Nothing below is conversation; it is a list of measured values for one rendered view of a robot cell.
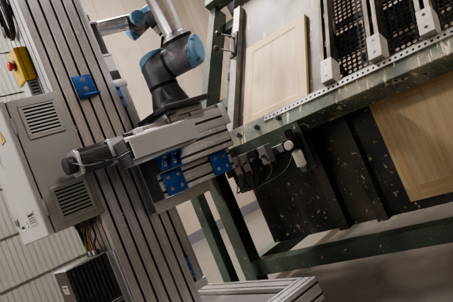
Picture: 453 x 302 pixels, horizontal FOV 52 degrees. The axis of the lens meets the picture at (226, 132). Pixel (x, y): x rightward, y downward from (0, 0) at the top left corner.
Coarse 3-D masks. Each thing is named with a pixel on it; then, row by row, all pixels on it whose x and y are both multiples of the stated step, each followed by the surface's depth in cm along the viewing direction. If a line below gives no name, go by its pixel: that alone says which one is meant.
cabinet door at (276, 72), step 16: (304, 16) 252; (272, 32) 267; (288, 32) 257; (304, 32) 246; (256, 48) 273; (272, 48) 262; (288, 48) 252; (304, 48) 241; (256, 64) 268; (272, 64) 256; (288, 64) 246; (304, 64) 236; (256, 80) 261; (272, 80) 251; (288, 80) 241; (304, 80) 231; (256, 96) 256; (272, 96) 245; (288, 96) 236; (256, 112) 250
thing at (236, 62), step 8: (240, 8) 302; (240, 16) 299; (240, 24) 296; (240, 32) 293; (240, 40) 290; (240, 48) 287; (240, 56) 284; (232, 64) 282; (240, 64) 282; (232, 72) 278; (240, 72) 279; (232, 80) 275; (232, 88) 272; (232, 96) 269; (232, 104) 265; (232, 112) 263; (232, 120) 260; (232, 128) 257
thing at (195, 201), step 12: (192, 204) 253; (204, 204) 251; (204, 216) 249; (204, 228) 251; (216, 228) 252; (216, 240) 249; (216, 252) 249; (216, 264) 251; (228, 264) 249; (228, 276) 247
